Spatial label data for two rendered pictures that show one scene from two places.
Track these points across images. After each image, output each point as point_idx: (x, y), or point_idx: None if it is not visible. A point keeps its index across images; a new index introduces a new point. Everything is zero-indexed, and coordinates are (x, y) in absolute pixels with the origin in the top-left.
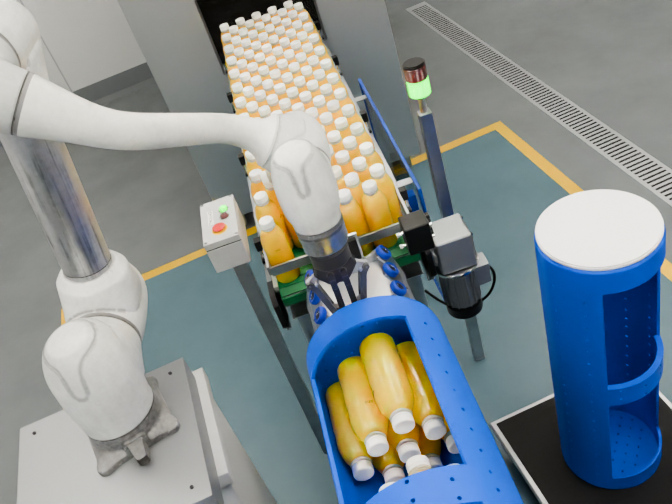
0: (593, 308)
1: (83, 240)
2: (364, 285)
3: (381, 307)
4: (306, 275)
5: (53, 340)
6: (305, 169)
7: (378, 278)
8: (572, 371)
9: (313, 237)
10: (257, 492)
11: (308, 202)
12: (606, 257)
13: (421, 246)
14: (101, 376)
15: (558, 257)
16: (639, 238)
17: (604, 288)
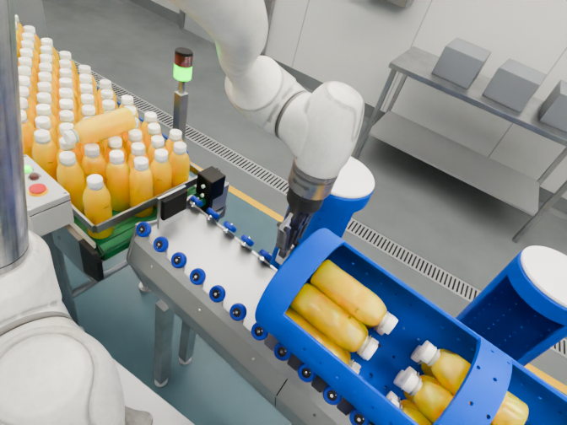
0: (345, 222)
1: (18, 207)
2: (308, 223)
3: (330, 239)
4: (138, 228)
5: (10, 385)
6: (363, 111)
7: (198, 222)
8: None
9: (329, 180)
10: None
11: (353, 145)
12: (359, 190)
13: (217, 194)
14: (112, 406)
15: (335, 191)
16: (364, 177)
17: (356, 208)
